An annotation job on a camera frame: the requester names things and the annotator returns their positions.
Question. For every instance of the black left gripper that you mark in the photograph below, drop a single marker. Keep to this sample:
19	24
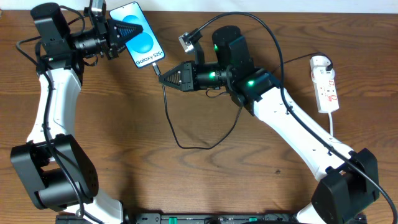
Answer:
107	32

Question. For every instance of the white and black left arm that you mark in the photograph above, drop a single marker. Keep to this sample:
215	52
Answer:
53	168

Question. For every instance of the white power strip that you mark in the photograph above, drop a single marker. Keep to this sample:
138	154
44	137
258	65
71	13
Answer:
325	90

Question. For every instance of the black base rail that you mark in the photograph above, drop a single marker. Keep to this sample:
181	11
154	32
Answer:
155	218

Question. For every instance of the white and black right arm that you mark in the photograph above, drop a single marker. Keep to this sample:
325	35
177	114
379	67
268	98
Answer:
346	179

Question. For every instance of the white USB charger plug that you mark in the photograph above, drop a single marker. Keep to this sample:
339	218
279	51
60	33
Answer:
321	64

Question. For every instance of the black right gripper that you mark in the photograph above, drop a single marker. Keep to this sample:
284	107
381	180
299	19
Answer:
189	75

